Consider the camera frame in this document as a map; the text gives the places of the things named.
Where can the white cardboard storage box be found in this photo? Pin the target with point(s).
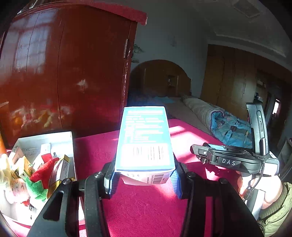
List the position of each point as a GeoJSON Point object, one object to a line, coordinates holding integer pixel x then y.
{"type": "Point", "coordinates": [45, 139]}

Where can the white plush bear toy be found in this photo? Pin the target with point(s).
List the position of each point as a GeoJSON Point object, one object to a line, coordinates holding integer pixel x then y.
{"type": "Point", "coordinates": [6, 173]}

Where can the wall drawing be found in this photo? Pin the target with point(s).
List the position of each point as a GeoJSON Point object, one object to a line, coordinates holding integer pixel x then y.
{"type": "Point", "coordinates": [136, 52]}

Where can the wooden wardrobe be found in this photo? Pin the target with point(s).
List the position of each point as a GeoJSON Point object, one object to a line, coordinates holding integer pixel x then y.
{"type": "Point", "coordinates": [228, 75]}

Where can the ceiling vent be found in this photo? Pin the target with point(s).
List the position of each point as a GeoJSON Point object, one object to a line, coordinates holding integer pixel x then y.
{"type": "Point", "coordinates": [246, 8]}

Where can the bed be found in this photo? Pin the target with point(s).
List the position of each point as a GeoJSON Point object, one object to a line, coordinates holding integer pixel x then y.
{"type": "Point", "coordinates": [182, 111]}

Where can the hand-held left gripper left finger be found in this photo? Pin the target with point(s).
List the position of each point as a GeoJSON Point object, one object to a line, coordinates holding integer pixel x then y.
{"type": "Point", "coordinates": [111, 182]}

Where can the teal cloth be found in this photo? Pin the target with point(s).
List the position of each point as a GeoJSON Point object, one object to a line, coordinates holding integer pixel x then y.
{"type": "Point", "coordinates": [163, 99]}

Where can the blue white medicine box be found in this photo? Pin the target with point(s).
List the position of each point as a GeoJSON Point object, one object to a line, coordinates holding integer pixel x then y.
{"type": "Point", "coordinates": [144, 136]}

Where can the red-brown wooden cabinet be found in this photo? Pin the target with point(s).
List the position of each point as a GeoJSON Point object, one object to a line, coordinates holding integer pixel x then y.
{"type": "Point", "coordinates": [68, 68]}

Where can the doorway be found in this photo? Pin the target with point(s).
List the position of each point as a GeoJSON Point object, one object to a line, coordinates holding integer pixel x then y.
{"type": "Point", "coordinates": [276, 109]}

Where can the white yellow-edged medicine box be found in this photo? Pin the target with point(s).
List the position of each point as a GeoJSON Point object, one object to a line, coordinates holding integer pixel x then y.
{"type": "Point", "coordinates": [65, 166]}

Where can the red green plush toy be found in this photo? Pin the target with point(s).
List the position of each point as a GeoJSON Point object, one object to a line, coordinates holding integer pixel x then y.
{"type": "Point", "coordinates": [41, 173]}

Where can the person's right forearm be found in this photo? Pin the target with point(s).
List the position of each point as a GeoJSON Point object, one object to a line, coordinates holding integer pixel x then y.
{"type": "Point", "coordinates": [278, 214]}

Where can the white rolled quilt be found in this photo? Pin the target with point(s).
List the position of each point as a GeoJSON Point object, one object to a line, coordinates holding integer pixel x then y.
{"type": "Point", "coordinates": [198, 109]}

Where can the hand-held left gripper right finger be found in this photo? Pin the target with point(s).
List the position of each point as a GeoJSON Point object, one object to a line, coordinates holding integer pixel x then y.
{"type": "Point", "coordinates": [176, 184]}

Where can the blue patchwork quilt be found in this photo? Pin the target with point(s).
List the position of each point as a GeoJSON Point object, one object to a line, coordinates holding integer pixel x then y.
{"type": "Point", "coordinates": [230, 130]}

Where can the yellow white medicine box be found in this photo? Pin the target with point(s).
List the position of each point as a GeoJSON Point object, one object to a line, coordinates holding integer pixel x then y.
{"type": "Point", "coordinates": [22, 166]}

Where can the wooden headboard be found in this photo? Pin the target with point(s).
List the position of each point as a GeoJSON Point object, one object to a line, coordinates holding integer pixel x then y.
{"type": "Point", "coordinates": [157, 77]}

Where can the white pink small box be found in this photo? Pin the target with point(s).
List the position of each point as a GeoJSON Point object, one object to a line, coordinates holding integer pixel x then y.
{"type": "Point", "coordinates": [45, 157]}

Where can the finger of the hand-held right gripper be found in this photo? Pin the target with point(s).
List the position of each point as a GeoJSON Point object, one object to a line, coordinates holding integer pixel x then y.
{"type": "Point", "coordinates": [203, 153]}
{"type": "Point", "coordinates": [216, 147]}

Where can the red tablecloth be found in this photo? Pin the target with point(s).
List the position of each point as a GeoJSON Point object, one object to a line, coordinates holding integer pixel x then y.
{"type": "Point", "coordinates": [141, 212]}

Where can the person's right hand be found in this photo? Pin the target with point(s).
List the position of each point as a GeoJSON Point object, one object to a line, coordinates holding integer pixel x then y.
{"type": "Point", "coordinates": [272, 189]}

